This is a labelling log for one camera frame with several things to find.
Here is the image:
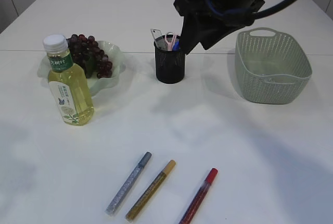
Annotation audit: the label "clear plastic ruler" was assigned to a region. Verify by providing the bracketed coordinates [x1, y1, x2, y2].
[150, 29, 167, 51]

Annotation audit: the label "black mesh pen holder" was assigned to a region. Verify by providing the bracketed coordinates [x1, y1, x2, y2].
[153, 42, 185, 84]

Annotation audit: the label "green wavy plastic plate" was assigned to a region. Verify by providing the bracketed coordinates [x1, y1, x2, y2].
[36, 39, 126, 97]

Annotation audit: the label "green tea bottle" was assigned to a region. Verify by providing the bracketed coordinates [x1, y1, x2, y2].
[43, 34, 94, 126]

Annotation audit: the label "dark red grape bunch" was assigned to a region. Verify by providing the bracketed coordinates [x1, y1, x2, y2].
[67, 34, 113, 79]

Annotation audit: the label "red glitter pen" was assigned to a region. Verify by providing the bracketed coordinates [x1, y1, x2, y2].
[179, 168, 218, 224]

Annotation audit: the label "clear plastic sheet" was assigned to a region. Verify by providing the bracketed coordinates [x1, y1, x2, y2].
[252, 66, 283, 82]

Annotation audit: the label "blue capped scissors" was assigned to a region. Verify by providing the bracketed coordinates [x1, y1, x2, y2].
[172, 39, 180, 51]

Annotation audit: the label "green woven plastic basket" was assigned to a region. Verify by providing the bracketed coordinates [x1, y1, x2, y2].
[235, 28, 312, 105]

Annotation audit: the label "gold glitter pen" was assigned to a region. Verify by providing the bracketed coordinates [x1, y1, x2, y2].
[125, 160, 176, 222]

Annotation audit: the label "pink capped scissors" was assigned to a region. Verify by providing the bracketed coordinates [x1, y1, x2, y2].
[164, 32, 179, 52]

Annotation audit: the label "blue glitter pen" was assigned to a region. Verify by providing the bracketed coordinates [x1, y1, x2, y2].
[105, 152, 151, 216]

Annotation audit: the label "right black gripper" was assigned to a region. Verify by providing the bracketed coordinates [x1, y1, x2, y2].
[174, 0, 257, 54]

